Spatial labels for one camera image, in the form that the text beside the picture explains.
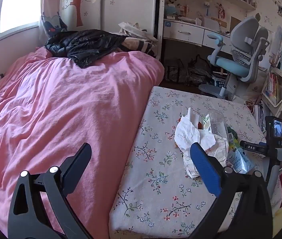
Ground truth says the beige striped cushion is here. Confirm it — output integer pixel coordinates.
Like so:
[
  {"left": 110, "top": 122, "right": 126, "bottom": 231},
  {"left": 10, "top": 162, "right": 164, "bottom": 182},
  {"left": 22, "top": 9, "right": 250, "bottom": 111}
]
[{"left": 120, "top": 37, "right": 157, "bottom": 56}]

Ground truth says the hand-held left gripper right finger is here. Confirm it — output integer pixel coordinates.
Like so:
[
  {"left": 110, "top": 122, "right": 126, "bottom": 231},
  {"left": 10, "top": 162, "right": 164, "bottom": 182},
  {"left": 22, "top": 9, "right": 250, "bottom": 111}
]
[{"left": 186, "top": 142, "right": 273, "bottom": 239}]

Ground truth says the pink blanket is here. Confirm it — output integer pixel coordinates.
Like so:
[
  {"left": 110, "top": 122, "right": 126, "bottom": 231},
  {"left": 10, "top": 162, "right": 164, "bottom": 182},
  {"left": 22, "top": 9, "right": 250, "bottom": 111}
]
[{"left": 0, "top": 47, "right": 165, "bottom": 237}]

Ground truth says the dark green wrapper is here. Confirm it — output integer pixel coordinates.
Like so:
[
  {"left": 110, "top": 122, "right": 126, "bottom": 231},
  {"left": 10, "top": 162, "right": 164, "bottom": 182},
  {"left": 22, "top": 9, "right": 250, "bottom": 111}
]
[{"left": 227, "top": 126, "right": 239, "bottom": 145}]

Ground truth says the blue white drink pouch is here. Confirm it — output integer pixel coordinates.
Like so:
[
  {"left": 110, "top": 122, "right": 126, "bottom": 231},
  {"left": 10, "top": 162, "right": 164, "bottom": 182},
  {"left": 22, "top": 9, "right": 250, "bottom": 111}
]
[{"left": 226, "top": 146, "right": 255, "bottom": 175}]

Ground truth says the white book rack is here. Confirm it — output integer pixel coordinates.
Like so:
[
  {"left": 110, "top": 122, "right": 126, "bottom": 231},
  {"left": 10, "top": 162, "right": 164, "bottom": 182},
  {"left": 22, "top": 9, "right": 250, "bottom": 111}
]
[{"left": 261, "top": 25, "right": 282, "bottom": 108}]

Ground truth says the blue cartoon cushion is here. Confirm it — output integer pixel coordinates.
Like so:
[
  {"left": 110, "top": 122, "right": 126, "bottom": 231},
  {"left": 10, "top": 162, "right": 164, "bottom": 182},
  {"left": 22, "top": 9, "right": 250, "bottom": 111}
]
[{"left": 41, "top": 14, "right": 68, "bottom": 35}]

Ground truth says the white tote bag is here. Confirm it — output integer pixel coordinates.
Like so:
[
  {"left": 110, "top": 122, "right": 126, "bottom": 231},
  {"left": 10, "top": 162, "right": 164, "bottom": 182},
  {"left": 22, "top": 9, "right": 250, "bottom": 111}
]
[{"left": 118, "top": 22, "right": 158, "bottom": 42}]

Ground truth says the blue plush toy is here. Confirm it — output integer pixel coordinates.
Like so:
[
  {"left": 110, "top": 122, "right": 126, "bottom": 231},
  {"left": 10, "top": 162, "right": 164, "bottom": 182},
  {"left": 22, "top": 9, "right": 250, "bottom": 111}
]
[{"left": 166, "top": 4, "right": 179, "bottom": 16}]

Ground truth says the grey blue desk chair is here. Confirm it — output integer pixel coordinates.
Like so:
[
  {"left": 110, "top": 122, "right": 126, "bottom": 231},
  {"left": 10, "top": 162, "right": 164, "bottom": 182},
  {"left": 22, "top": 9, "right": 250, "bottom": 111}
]
[{"left": 198, "top": 17, "right": 271, "bottom": 99}]

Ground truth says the clear plaid storage bag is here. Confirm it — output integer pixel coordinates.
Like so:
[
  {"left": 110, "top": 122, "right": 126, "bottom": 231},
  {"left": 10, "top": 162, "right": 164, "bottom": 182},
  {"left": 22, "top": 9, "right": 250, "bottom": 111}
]
[{"left": 165, "top": 59, "right": 189, "bottom": 83}]

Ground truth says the pile of books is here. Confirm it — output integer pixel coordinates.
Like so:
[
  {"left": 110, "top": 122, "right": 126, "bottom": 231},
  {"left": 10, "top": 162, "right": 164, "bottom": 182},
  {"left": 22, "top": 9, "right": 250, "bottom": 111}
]
[{"left": 253, "top": 102, "right": 266, "bottom": 130}]

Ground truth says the white wardrobe with tree decal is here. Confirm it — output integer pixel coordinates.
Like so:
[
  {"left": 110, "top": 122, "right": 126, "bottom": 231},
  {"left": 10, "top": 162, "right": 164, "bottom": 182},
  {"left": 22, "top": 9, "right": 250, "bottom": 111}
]
[{"left": 41, "top": 0, "right": 157, "bottom": 56}]

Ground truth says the white printed fabric bag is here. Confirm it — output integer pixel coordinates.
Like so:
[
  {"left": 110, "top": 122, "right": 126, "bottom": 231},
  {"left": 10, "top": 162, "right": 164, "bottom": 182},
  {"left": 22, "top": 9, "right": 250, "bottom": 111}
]
[{"left": 236, "top": 72, "right": 266, "bottom": 100}]

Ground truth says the white desk with drawers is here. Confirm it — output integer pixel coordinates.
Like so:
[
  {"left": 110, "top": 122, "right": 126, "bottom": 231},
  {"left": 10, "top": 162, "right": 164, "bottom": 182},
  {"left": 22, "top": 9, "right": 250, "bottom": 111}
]
[{"left": 162, "top": 18, "right": 234, "bottom": 55}]

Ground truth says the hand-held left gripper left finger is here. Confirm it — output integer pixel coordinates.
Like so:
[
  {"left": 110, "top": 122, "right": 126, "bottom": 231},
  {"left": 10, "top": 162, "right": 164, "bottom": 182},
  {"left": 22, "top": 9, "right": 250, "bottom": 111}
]
[{"left": 7, "top": 143, "right": 93, "bottom": 239}]

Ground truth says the black puffer jacket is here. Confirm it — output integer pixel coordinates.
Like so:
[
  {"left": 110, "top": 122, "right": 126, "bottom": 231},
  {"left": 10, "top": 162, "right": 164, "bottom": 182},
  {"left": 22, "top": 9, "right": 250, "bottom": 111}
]
[{"left": 45, "top": 29, "right": 128, "bottom": 69}]

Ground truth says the green white snack packet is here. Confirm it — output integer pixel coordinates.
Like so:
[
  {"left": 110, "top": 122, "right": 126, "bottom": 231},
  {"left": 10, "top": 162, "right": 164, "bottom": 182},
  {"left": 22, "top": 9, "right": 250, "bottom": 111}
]
[{"left": 203, "top": 113, "right": 213, "bottom": 131}]

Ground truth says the black plastic bag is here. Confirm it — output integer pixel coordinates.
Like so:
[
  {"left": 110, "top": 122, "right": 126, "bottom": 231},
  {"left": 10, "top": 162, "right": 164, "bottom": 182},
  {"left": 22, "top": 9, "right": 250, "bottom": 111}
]
[{"left": 188, "top": 54, "right": 213, "bottom": 84}]

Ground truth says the floral tablecloth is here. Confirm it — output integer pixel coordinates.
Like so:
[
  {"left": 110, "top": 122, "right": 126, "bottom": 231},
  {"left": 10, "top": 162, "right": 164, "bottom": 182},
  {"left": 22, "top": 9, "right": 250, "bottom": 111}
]
[{"left": 108, "top": 86, "right": 282, "bottom": 237}]

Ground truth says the clear plastic cup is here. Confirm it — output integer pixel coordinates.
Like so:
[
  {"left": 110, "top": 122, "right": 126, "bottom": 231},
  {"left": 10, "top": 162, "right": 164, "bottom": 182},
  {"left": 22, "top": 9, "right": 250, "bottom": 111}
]
[{"left": 207, "top": 110, "right": 230, "bottom": 143}]

